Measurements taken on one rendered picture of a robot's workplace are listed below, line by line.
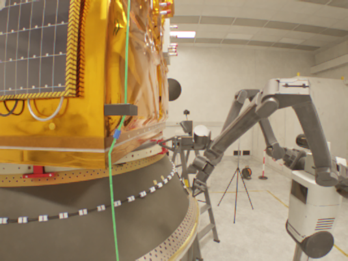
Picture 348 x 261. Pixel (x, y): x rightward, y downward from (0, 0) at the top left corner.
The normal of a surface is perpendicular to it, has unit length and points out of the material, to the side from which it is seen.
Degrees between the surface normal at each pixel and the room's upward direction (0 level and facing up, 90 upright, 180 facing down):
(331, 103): 90
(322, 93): 90
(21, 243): 62
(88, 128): 95
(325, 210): 90
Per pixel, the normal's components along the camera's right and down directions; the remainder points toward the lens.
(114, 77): 0.74, 0.06
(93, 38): 0.11, 0.07
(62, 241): 0.43, -0.41
